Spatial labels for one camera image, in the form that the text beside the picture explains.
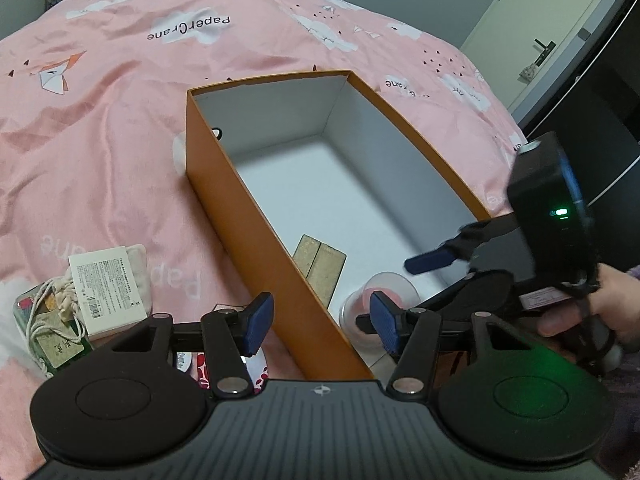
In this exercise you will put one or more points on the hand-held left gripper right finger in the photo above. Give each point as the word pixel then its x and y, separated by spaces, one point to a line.
pixel 387 325

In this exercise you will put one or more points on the cream door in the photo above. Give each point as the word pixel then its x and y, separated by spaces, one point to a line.
pixel 525 20

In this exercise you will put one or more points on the person's purple clothing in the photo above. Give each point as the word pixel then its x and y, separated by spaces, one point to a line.
pixel 625 410

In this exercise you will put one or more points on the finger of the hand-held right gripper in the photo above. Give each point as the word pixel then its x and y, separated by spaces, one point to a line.
pixel 430 260
pixel 447 294

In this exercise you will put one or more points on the person's right hand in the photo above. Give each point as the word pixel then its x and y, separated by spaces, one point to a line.
pixel 622 305

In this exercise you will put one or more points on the white paper box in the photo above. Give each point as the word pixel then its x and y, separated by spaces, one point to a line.
pixel 107 290

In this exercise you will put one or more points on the white box with red pattern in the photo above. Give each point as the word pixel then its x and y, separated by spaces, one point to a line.
pixel 257 375

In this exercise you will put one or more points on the clear plastic cup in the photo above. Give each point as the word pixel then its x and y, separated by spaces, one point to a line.
pixel 360 300

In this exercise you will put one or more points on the orange cardboard box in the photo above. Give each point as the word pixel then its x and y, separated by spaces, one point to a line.
pixel 215 200

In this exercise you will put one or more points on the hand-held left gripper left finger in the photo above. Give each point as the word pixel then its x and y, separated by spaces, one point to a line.
pixel 260 322

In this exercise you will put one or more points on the pink printed blanket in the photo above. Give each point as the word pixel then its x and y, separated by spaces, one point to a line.
pixel 125 135

